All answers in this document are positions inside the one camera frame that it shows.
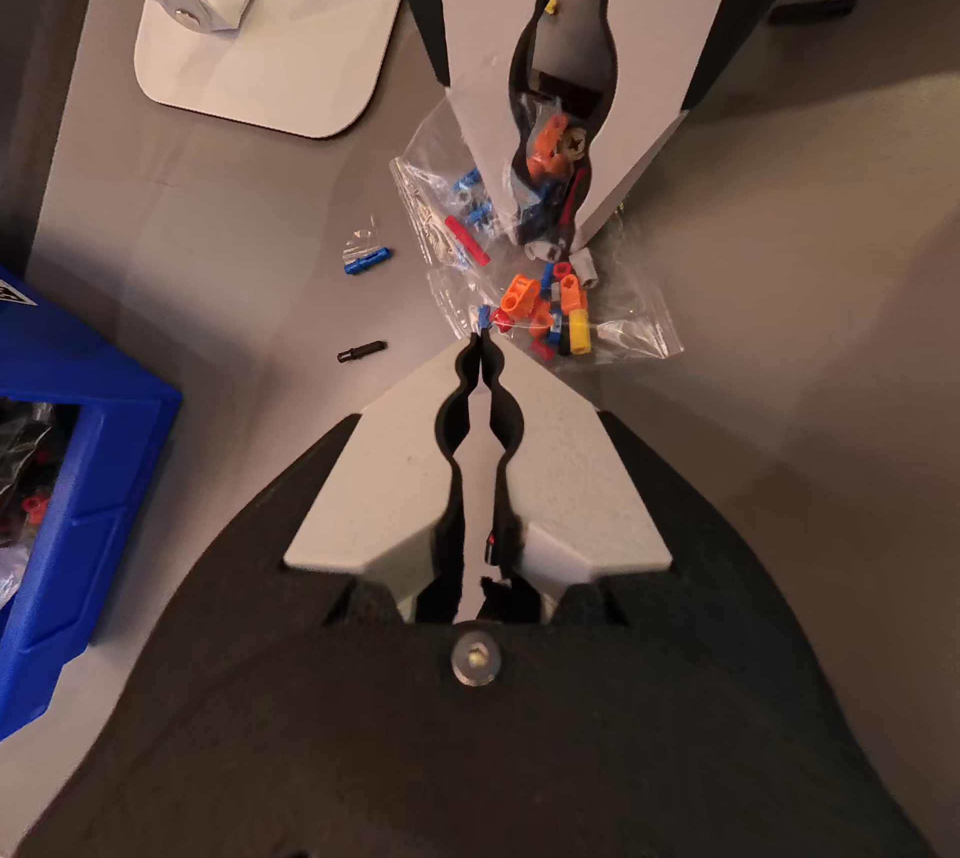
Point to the blue plastic bin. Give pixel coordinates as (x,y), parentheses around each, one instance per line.
(97,498)

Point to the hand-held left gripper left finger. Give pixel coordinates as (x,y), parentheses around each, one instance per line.
(375,498)

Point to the white stand base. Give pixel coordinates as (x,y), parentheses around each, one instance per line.
(300,48)

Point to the black lego pin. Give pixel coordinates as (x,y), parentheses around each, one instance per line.
(360,351)

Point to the pile of lego part bags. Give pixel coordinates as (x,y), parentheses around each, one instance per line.
(30,468)

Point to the dark grey lego axle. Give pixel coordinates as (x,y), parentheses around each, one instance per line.
(814,9)

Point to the blue lego pin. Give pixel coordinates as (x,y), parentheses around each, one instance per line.
(367,262)

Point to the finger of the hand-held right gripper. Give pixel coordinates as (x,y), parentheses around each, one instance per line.
(480,11)
(667,11)

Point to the bag of colourful lego pieces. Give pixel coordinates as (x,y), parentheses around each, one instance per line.
(555,303)

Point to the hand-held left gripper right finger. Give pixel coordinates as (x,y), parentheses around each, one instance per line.
(585,498)

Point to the clear plastic scrap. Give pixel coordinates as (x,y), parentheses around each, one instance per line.
(360,240)

